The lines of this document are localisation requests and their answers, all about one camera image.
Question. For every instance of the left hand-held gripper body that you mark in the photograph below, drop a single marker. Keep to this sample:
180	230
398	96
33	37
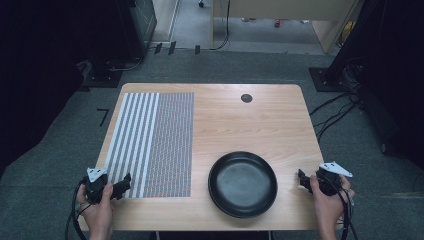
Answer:
96	186

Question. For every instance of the light wooden cabinet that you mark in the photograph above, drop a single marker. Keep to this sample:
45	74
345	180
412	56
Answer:
276	8

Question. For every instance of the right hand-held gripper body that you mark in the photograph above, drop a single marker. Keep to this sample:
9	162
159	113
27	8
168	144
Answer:
330	181

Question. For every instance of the dark glass-fronted cabinet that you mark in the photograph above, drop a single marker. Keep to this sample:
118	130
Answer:
143	20

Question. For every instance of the black stand base plate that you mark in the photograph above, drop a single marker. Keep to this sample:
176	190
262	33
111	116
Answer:
103	78
328	81

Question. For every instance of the striped grey white placemat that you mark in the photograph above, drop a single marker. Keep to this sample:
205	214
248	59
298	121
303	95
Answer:
156	143

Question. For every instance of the person's left hand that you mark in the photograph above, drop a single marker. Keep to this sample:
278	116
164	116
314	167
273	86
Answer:
96	213

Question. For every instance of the person's right hand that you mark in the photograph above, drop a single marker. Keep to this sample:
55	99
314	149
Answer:
328	208

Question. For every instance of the black caster wheel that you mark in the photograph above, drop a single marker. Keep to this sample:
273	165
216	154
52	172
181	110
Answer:
201	3

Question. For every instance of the dark round table grommet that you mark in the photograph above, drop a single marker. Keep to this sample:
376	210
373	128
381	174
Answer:
246	98

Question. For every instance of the black round plate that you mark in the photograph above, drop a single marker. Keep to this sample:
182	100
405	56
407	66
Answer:
242	185

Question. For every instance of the yellow object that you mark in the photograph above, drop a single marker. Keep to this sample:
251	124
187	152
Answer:
347	33

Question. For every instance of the black angled floor tape mark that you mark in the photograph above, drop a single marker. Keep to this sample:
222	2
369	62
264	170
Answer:
104	115

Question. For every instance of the black metal stand column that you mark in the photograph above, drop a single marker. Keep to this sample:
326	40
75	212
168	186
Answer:
350	36

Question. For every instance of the small red object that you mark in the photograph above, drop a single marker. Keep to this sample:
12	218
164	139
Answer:
277	23

